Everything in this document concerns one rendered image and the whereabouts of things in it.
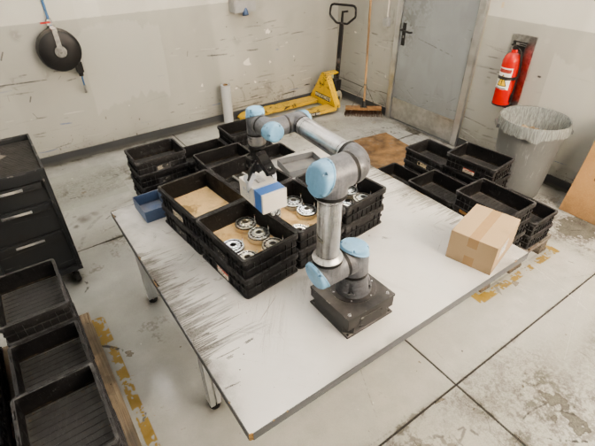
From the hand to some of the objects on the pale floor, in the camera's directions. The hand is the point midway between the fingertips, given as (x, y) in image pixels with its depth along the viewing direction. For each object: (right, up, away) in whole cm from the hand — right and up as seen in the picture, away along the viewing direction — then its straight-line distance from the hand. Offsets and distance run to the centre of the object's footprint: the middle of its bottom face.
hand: (262, 188), depth 185 cm
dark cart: (-166, -50, +122) cm, 212 cm away
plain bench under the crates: (+20, -76, +84) cm, 115 cm away
